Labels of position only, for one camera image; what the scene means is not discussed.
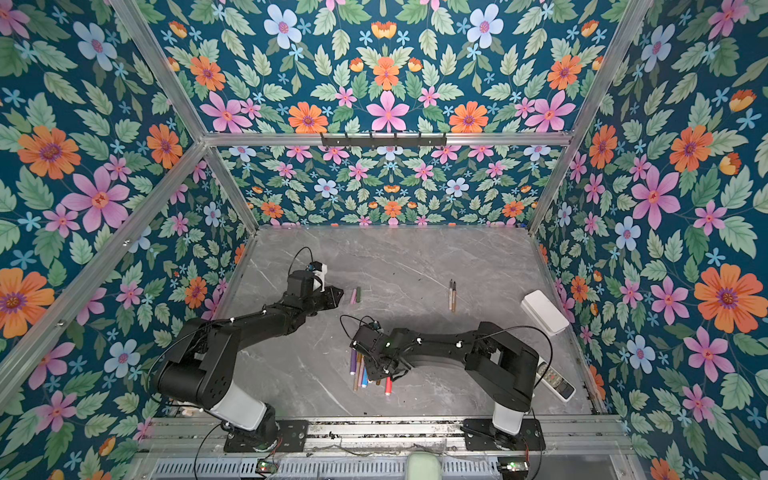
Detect white rectangular box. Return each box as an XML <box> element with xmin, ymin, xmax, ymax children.
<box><xmin>521</xmin><ymin>290</ymin><xmax>570</xmax><ymax>336</ymax></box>

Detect pink pen gold cap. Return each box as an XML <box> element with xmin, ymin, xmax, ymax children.
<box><xmin>356</xmin><ymin>359</ymin><xmax>365</xmax><ymax>389</ymax></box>

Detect black hook rail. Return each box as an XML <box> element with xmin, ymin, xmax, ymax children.
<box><xmin>320</xmin><ymin>133</ymin><xmax>448</xmax><ymax>148</ymax></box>

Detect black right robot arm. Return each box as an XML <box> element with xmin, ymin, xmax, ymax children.
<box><xmin>350</xmin><ymin>322</ymin><xmax>540</xmax><ymax>437</ymax></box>

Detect pale green rounded object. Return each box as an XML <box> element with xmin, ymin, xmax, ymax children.
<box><xmin>404</xmin><ymin>452</ymin><xmax>443</xmax><ymax>480</ymax></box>

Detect purple highlighter pen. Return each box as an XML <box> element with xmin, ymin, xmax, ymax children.
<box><xmin>349</xmin><ymin>349</ymin><xmax>358</xmax><ymax>376</ymax></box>

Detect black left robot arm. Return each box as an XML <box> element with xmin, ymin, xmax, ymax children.
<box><xmin>153</xmin><ymin>261</ymin><xmax>344</xmax><ymax>451</ymax></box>

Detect white remote control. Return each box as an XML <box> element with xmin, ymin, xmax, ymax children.
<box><xmin>536</xmin><ymin>358</ymin><xmax>576</xmax><ymax>403</ymax></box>

